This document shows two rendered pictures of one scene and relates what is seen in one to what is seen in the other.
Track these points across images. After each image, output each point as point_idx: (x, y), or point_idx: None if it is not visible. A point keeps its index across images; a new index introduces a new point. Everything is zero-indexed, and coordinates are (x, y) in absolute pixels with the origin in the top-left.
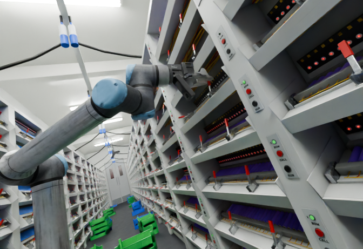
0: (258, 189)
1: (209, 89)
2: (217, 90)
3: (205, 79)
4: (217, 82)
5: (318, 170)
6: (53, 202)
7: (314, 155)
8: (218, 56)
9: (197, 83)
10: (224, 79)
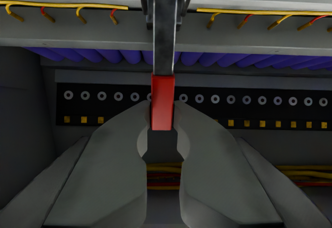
0: None
1: (309, 111)
2: (184, 27)
3: (121, 132)
4: (240, 101)
5: None
6: None
7: None
8: (147, 166)
9: (198, 174)
10: (72, 40)
